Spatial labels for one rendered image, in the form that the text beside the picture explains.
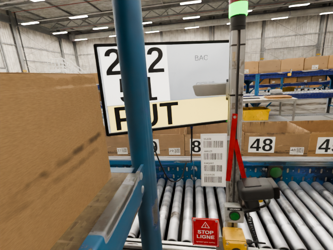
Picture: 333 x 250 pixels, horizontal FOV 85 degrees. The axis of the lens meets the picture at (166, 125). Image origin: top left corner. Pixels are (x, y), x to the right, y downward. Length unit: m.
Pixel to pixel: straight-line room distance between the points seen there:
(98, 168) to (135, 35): 0.12
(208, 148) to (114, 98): 0.36
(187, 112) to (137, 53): 0.51
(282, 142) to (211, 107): 0.77
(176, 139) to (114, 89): 0.73
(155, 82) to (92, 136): 0.50
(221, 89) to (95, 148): 0.58
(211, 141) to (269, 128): 1.06
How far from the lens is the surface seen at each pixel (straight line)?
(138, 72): 0.18
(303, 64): 6.42
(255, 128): 1.61
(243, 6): 0.62
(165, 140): 1.28
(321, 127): 1.81
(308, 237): 1.08
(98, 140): 0.17
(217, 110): 0.72
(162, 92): 0.65
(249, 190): 0.66
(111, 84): 0.64
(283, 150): 1.40
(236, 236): 0.79
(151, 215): 0.24
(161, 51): 0.66
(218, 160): 0.65
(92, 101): 0.16
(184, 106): 0.67
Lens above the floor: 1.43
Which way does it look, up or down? 15 degrees down
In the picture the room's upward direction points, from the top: 4 degrees counter-clockwise
